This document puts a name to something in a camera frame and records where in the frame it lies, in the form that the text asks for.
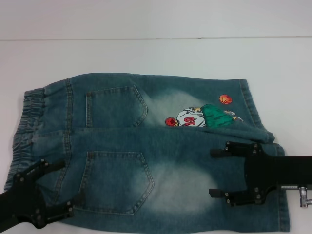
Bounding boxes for blue denim shorts with embroidery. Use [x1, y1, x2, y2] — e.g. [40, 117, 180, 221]
[3, 72, 292, 221]

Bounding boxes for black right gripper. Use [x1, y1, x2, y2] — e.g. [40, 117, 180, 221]
[209, 140, 312, 207]

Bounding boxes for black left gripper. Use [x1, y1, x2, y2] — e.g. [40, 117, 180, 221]
[0, 158, 86, 230]

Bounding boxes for right wrist cable with plug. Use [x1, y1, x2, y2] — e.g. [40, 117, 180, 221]
[299, 186, 312, 208]

